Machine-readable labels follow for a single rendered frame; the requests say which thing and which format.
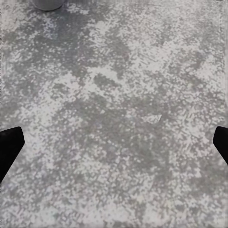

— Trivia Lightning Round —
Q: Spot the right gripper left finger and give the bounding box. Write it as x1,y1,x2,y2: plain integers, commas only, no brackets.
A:
0,127,25,183

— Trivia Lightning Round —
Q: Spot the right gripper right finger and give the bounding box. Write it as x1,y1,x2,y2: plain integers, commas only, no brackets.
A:
213,126,228,164

